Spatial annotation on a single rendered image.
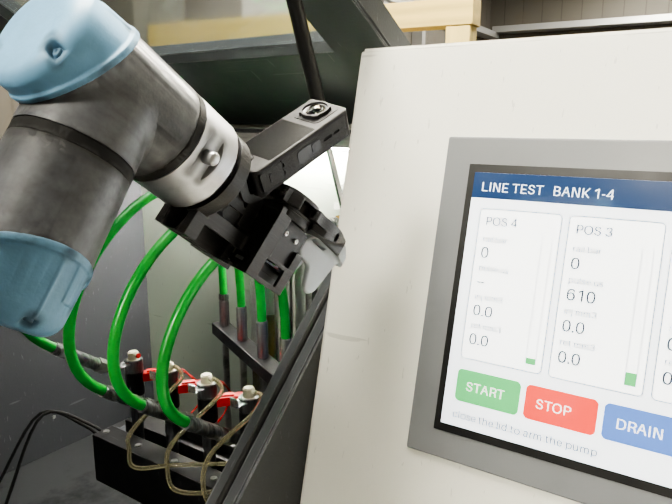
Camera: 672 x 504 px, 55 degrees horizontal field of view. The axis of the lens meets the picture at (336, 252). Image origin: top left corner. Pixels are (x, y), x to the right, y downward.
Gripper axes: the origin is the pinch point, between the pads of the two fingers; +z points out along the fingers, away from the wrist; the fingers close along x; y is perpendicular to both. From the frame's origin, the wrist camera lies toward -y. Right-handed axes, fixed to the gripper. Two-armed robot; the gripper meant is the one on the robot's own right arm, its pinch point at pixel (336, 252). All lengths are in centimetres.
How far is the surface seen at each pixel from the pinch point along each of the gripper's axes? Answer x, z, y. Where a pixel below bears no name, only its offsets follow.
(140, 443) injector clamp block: -33, 25, 34
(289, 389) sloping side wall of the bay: -6.0, 13.6, 14.7
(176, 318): -16.6, 2.2, 13.9
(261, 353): -24.3, 29.1, 13.3
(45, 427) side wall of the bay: -66, 35, 46
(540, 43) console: 7.7, 2.7, -29.3
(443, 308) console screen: 7.2, 12.6, -1.4
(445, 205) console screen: 3.5, 8.7, -11.4
